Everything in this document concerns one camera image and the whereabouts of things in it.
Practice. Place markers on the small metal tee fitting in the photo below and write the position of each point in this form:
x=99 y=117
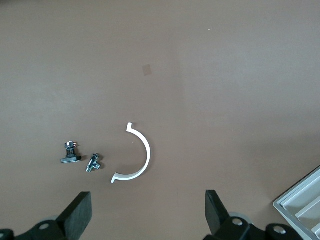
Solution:
x=93 y=163

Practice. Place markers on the white semicircular plastic clamp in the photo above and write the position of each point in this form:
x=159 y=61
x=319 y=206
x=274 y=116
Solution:
x=148 y=150

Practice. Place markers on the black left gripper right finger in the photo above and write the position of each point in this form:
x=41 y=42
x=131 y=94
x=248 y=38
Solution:
x=217 y=215

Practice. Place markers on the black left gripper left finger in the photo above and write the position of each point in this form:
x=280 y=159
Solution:
x=75 y=215

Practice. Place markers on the black flat-cap switch part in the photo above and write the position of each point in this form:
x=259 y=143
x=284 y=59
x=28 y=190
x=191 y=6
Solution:
x=70 y=158

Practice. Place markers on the white drawer cabinet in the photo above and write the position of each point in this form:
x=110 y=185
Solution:
x=300 y=205

